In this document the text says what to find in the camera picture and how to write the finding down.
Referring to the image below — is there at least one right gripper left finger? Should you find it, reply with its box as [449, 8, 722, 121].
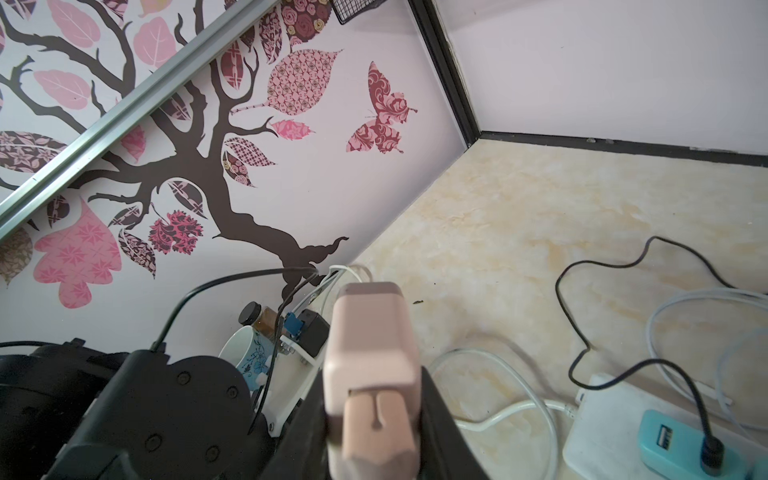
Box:
[272, 377, 329, 479]

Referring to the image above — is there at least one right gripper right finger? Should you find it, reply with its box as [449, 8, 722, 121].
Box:
[418, 367, 488, 480]

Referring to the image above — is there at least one long multicolour power strip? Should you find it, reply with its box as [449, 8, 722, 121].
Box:
[562, 373, 768, 480]

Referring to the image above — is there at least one teal charger plug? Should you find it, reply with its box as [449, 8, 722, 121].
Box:
[637, 410, 750, 479]

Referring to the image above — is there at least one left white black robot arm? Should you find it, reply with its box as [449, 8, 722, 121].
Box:
[1, 339, 275, 479]

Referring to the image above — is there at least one white mug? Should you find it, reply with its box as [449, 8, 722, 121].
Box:
[218, 326, 275, 392]

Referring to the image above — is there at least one brown glass jar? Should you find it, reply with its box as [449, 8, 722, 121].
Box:
[238, 301, 278, 338]

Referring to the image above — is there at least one white power strip cable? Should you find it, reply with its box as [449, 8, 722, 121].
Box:
[427, 347, 578, 480]

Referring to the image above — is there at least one black usb cable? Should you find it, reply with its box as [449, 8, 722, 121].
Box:
[554, 235, 768, 475]

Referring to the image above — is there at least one thin white usb cable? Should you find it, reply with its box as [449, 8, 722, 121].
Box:
[644, 287, 768, 433]

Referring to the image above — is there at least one aluminium frame bar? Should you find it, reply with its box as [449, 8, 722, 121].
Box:
[1, 0, 277, 238]

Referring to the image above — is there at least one black wire basket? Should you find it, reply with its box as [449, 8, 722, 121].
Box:
[331, 0, 386, 25]

